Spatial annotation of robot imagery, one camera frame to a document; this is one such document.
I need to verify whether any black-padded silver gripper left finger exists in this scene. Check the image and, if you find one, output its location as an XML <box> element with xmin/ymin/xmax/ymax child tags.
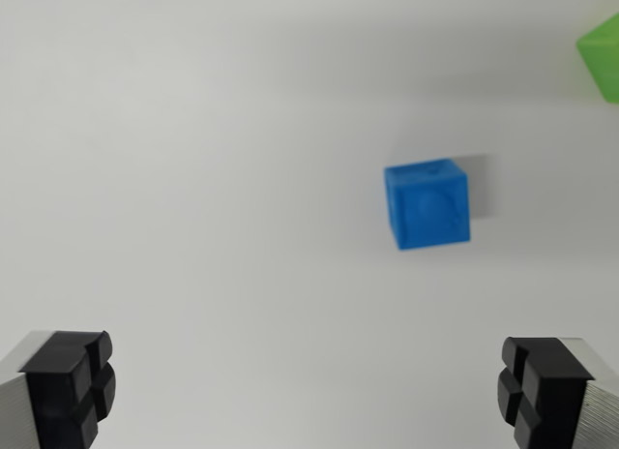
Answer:
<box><xmin>0</xmin><ymin>329</ymin><xmax>117</xmax><ymax>449</ymax></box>

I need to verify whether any blue embossed cube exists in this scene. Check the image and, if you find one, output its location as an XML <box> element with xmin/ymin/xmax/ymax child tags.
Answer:
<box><xmin>384</xmin><ymin>157</ymin><xmax>472</xmax><ymax>252</ymax></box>

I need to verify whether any green embossed cube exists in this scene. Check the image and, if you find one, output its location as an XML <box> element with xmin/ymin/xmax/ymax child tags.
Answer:
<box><xmin>575</xmin><ymin>13</ymin><xmax>619</xmax><ymax>105</ymax></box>

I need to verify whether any black-padded silver gripper right finger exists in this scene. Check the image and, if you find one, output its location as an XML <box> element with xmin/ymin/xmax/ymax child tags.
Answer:
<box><xmin>496</xmin><ymin>336</ymin><xmax>619</xmax><ymax>449</ymax></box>

